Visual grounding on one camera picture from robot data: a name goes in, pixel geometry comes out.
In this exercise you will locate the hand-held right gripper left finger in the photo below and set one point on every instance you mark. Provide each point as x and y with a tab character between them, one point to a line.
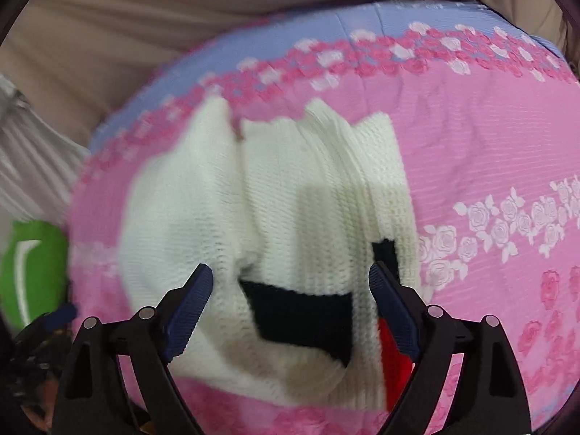
190	312

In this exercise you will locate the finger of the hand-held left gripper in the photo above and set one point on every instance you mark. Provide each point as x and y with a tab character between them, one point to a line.
59	318

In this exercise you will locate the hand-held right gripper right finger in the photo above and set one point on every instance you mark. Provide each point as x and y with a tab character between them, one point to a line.
394	312

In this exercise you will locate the white red black knit sweater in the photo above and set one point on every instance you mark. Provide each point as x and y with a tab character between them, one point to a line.
281	217

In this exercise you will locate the green bag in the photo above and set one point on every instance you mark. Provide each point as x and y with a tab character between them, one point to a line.
36	272

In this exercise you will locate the white pleated curtain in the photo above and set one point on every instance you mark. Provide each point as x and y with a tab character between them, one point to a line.
31	154

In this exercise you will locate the pink floral bed sheet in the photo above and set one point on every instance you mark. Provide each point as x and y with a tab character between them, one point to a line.
475	154

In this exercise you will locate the beige backdrop cloth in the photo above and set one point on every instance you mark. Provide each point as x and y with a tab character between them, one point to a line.
113	31

